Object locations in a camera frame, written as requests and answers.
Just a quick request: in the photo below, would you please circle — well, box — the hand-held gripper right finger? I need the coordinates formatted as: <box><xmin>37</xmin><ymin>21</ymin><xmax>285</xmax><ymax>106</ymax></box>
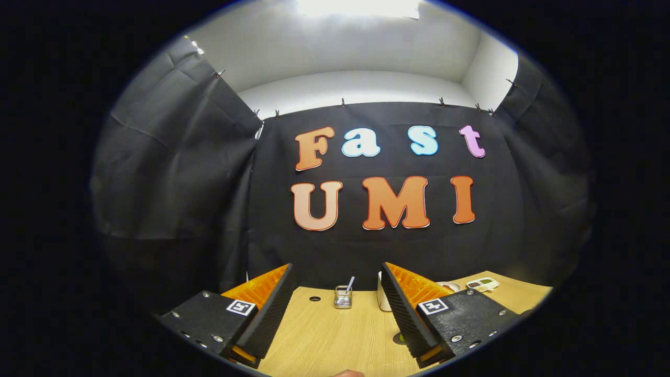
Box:
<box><xmin>381</xmin><ymin>262</ymin><xmax>534</xmax><ymax>369</ymax></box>

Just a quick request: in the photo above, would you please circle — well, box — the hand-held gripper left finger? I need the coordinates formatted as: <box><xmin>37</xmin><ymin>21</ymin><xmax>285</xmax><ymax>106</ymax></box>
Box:
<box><xmin>157</xmin><ymin>263</ymin><xmax>297</xmax><ymax>369</ymax></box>

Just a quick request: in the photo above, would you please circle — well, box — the white toaster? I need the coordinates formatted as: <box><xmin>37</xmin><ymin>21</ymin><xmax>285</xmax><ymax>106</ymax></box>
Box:
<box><xmin>377</xmin><ymin>271</ymin><xmax>393</xmax><ymax>312</ymax></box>

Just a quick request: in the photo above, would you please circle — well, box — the wooden table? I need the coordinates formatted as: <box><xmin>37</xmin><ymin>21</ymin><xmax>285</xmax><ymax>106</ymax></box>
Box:
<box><xmin>256</xmin><ymin>271</ymin><xmax>554</xmax><ymax>377</ymax></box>

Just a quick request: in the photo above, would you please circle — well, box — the white divided dish with beans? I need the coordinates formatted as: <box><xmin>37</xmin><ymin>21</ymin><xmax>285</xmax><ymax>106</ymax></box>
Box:
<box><xmin>466</xmin><ymin>277</ymin><xmax>500</xmax><ymax>292</ymax></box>

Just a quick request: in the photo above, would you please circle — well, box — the black backdrop cloth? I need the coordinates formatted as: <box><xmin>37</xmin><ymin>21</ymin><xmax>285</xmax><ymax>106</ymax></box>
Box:
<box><xmin>92</xmin><ymin>37</ymin><xmax>595</xmax><ymax>315</ymax></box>

